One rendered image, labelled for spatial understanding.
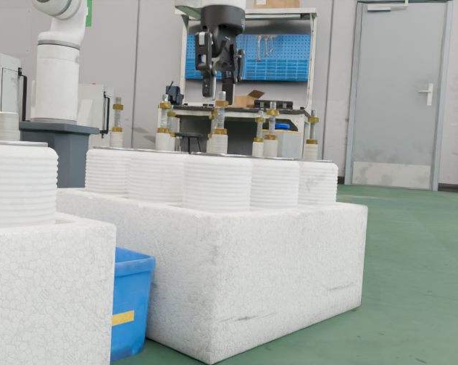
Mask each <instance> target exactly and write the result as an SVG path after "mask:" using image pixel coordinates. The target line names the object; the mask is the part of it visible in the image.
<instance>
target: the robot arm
mask: <svg viewBox="0 0 458 365"><path fill-rule="evenodd" d="M31 1H32V3H33V6H34V7H35V8H36V9H37V10H39V11H40V12H43V13H44V14H47V15H49V16H52V20H51V29H50V31H47V32H42V33H40V34H39V35H38V44H37V46H38V47H37V67H36V80H33V81H32V91H31V110H30V121H31V122H52V123H66V124H72V125H76V124H77V118H78V117H77V114H78V84H79V67H80V45H81V43H82V41H83V38H84V34H85V27H86V12H87V0H31ZM175 8H176V9H178V10H180V11H182V12H184V13H185V14H187V15H189V16H191V17H193V18H195V19H198V20H201V22H200V28H201V30H202V31H203V32H200V33H196V34H195V68H196V70H197V71H200V72H201V76H202V77H203V84H202V99H203V100H204V101H214V100H215V96H216V83H217V78H216V77H214V76H216V75H217V71H218V70H219V71H220V72H221V75H222V82H223V84H222V91H224V92H225V93H226V94H225V95H226V97H225V100H226V101H228V106H232V105H233V104H234V92H235V84H236V83H237V82H241V80H242V73H243V60H244V49H238V48H237V44H236V36H237V35H239V34H242V32H243V31H244V28H245V15H246V0H175ZM201 55H203V57H202V59H201ZM201 61H202V62H203V63H201ZM237 69H238V73H237V74H236V70H237ZM226 71H228V76H227V73H226Z"/></svg>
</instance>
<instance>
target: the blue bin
mask: <svg viewBox="0 0 458 365"><path fill-rule="evenodd" d="M155 264H156V259H155V257H154V256H151V255H148V254H145V253H140V252H137V251H132V250H130V249H126V248H122V247H119V246H115V258H114V287H113V302H112V331H111V347H110V363H111V362H113V361H117V360H120V359H122V358H126V357H128V356H133V355H136V354H138V353H141V352H142V351H143V349H144V341H145V334H146V320H147V313H148V306H149V292H150V284H151V271H152V270H154V269H155Z"/></svg>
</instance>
